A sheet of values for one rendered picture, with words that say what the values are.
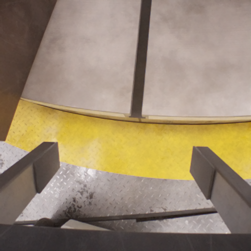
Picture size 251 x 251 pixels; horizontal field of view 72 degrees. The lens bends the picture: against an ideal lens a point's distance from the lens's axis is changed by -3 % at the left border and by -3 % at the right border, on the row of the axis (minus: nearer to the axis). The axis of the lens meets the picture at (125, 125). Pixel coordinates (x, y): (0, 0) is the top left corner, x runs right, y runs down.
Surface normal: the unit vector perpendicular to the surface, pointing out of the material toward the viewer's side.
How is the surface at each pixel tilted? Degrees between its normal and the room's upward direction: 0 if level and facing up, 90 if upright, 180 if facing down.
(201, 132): 0
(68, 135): 0
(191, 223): 0
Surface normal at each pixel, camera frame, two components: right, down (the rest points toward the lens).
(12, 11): 0.95, 0.25
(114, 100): -0.13, -0.15
